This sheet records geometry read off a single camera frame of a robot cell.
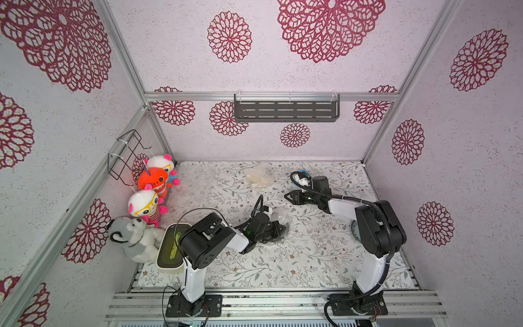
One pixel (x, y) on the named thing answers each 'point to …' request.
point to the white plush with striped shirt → (146, 204)
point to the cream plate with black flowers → (259, 176)
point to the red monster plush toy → (154, 178)
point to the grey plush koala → (139, 241)
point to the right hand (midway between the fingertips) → (286, 193)
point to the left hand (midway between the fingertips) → (286, 228)
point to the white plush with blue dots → (164, 162)
